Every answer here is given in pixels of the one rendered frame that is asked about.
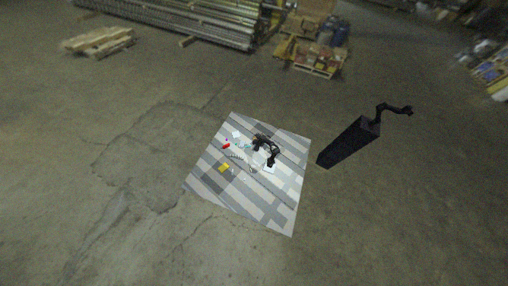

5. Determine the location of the yellow rectangular block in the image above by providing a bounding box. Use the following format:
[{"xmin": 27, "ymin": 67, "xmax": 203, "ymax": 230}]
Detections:
[{"xmin": 218, "ymin": 162, "xmax": 230, "ymax": 173}]

